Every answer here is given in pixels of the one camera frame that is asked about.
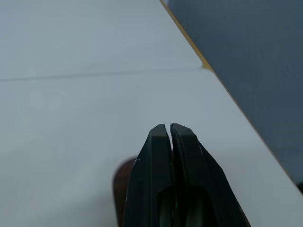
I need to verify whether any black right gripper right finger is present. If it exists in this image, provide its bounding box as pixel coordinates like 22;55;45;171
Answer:
170;122;247;227

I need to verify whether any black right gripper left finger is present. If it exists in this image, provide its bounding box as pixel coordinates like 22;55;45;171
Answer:
122;123;176;227

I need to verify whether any dark brown wooden tray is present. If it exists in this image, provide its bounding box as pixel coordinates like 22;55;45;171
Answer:
112;157;138;227

